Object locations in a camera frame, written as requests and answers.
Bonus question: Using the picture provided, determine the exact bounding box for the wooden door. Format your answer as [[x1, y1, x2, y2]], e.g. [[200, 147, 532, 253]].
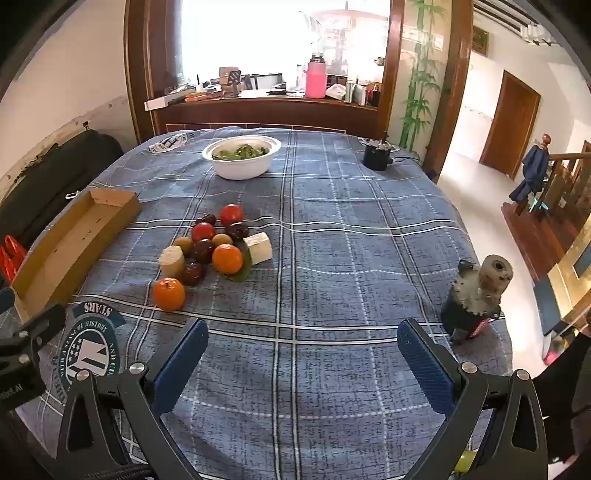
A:
[[480, 70, 541, 180]]

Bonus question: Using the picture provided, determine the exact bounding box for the grey motor part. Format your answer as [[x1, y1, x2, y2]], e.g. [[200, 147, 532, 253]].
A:
[[440, 255, 514, 344]]

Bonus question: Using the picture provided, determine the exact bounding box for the dark red jujube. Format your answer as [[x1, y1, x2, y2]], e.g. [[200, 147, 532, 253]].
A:
[[195, 213, 216, 226]]

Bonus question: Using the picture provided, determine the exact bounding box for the white banana chunk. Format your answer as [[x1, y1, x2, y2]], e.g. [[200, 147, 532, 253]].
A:
[[243, 232, 273, 265]]

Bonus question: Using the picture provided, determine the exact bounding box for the white bowl with greens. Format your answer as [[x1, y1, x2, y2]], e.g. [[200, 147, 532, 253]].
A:
[[201, 135, 281, 181]]

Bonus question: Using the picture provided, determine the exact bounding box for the green leaf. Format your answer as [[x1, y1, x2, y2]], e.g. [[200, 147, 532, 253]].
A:
[[222, 252, 252, 283]]

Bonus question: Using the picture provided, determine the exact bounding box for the pink thermos bottle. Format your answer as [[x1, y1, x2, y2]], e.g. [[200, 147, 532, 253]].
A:
[[304, 53, 328, 99]]

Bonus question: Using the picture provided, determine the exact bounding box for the red plastic bag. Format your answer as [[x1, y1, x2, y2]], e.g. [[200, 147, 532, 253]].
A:
[[0, 235, 27, 284]]

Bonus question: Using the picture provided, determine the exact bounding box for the dark plum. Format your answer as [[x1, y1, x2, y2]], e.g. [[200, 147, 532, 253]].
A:
[[191, 238, 215, 265]]

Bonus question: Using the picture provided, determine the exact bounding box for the wooden cabinet counter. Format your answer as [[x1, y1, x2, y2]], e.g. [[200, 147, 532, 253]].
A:
[[150, 96, 388, 138]]

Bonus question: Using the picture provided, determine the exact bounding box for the brown longan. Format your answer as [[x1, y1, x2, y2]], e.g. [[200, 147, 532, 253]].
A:
[[172, 237, 193, 256], [211, 233, 233, 247]]

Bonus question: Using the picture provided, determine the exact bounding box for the black mug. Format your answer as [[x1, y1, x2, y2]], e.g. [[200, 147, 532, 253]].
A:
[[362, 131, 394, 171]]

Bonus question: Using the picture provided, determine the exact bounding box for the blue plaid tablecloth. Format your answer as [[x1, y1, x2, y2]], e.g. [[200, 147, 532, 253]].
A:
[[15, 125, 515, 480]]

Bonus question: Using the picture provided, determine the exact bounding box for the wooden stair railing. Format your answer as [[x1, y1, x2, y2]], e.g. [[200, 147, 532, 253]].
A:
[[500, 133, 591, 282]]

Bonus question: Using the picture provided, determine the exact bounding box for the orange tangerine with leaf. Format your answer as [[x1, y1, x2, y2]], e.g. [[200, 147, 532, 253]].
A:
[[211, 244, 243, 276]]

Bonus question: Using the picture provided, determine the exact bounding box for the dark cherry front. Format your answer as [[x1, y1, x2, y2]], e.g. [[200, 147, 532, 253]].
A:
[[179, 262, 205, 287]]

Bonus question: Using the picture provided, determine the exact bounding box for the dark red fruit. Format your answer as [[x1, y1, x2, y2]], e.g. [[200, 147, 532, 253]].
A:
[[225, 222, 249, 242]]

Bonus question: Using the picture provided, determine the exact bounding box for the beige banana chunk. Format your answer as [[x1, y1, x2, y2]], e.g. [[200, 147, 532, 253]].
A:
[[158, 245, 185, 278]]

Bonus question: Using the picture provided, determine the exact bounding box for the red tomato small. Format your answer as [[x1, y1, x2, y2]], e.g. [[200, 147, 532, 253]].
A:
[[191, 222, 216, 242]]

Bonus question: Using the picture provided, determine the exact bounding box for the cardboard tray box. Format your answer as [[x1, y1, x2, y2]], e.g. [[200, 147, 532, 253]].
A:
[[12, 188, 141, 323]]

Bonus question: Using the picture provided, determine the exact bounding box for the black sofa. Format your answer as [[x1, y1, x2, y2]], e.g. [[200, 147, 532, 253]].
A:
[[1, 129, 123, 248]]

